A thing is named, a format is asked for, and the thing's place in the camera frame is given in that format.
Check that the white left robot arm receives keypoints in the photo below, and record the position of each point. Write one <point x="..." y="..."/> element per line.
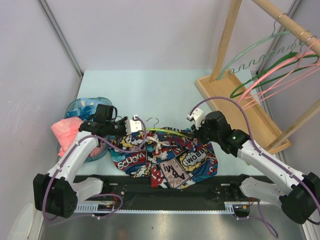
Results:
<point x="55" y="192"/>

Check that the light blue garment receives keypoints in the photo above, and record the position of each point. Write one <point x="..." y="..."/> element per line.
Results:
<point x="81" y="108"/>

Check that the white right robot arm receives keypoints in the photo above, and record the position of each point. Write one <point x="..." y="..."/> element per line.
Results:
<point x="296" y="193"/>

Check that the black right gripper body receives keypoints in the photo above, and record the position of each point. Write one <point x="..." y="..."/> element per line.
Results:
<point x="204" y="133"/>

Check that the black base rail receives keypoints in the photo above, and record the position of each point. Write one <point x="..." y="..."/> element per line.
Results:
<point x="208" y="195"/>

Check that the teal plastic basket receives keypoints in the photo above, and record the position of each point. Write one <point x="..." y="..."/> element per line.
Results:
<point x="102" y="152"/>

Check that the pink shark shorts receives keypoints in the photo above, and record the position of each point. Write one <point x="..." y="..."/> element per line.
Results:
<point x="66" y="131"/>

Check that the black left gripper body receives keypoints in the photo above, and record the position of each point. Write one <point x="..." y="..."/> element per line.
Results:
<point x="118" y="128"/>

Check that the comic print shorts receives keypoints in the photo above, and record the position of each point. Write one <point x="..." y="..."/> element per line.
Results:
<point x="169" y="161"/>

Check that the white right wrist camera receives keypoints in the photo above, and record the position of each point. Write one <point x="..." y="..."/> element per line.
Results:
<point x="197" y="116"/>

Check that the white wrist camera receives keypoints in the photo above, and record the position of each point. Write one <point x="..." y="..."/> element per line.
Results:
<point x="197" y="116"/>
<point x="135" y="125"/>

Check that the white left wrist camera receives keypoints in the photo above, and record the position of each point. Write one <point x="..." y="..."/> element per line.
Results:
<point x="135" y="125"/>

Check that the dark green hanger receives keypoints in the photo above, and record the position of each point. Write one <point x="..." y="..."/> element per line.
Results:
<point x="285" y="61"/>

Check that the lime green hanger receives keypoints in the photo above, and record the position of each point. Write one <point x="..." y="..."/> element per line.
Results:
<point x="168" y="131"/>

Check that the wooden hanger rack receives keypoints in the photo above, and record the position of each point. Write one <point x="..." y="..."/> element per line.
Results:
<point x="223" y="81"/>

